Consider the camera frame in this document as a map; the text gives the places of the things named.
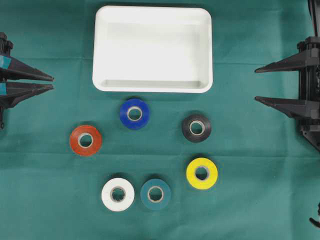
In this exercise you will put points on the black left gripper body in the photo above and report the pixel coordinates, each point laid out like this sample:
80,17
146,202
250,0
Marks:
5,49

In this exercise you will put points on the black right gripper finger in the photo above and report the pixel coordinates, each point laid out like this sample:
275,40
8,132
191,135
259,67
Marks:
293,108
295,62

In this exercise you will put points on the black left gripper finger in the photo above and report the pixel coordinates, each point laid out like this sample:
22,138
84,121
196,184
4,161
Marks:
13,69
11,93

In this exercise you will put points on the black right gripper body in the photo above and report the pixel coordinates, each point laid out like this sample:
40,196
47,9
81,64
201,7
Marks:
309,82

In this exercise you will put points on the red tape roll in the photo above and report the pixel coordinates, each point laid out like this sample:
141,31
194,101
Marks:
85,130

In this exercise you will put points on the black tape roll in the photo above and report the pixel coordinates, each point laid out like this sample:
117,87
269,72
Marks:
204,122

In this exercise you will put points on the yellow tape roll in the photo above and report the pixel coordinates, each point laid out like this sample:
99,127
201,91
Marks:
211,170

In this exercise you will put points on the teal green tape roll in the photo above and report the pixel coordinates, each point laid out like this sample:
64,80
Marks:
166,194

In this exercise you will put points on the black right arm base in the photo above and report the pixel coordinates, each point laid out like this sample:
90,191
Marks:
312,135

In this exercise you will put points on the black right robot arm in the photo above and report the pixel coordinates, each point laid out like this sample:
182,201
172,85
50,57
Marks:
314,10

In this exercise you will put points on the blue tape roll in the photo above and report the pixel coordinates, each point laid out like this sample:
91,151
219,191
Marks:
134,124

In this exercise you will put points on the white plastic tray case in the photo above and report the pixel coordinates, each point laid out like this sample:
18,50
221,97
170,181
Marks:
153,49

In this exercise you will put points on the white tape roll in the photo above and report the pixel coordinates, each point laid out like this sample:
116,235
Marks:
107,194

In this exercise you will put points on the green table cloth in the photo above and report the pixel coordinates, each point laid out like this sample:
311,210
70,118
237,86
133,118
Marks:
268,182

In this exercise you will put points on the black clip at edge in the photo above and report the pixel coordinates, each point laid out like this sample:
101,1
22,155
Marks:
314,222

